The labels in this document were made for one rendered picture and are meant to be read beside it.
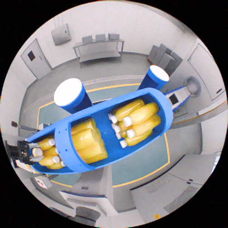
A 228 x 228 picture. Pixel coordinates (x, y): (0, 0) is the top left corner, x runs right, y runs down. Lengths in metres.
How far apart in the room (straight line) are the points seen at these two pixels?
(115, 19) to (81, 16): 1.19
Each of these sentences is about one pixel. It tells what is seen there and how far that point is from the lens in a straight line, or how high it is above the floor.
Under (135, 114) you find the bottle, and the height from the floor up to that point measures 1.18.
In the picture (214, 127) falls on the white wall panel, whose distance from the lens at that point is 4.77.
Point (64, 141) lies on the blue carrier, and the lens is 0.24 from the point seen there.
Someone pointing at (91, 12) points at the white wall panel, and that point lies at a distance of 3.34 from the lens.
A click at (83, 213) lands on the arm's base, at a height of 1.24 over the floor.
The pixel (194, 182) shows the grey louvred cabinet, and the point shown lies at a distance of 1.98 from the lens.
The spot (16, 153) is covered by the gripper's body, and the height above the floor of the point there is 1.36.
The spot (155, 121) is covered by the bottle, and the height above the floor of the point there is 1.14.
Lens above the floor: 1.42
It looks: 73 degrees down
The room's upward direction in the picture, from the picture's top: 11 degrees clockwise
